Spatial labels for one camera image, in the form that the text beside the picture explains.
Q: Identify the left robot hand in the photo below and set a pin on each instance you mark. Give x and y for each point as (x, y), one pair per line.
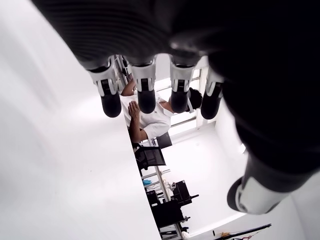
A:
(225, 37)

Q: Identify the white framed window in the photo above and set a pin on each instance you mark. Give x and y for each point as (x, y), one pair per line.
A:
(182, 120)

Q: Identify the seated person white shirt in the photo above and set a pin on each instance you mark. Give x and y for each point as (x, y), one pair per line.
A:
(155, 122)

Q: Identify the black office chair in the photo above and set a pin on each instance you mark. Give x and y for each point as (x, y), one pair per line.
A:
(165, 140)

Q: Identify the black folding chair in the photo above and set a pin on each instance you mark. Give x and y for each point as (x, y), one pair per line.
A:
(150, 155)

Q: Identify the blue cloth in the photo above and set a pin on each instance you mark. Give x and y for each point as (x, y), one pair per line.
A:
(147, 182)

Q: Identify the black tripod bar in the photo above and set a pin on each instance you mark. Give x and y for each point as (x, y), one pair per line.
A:
(260, 228)

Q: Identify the white wall outlet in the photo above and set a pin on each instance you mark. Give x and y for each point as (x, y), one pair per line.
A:
(242, 148)

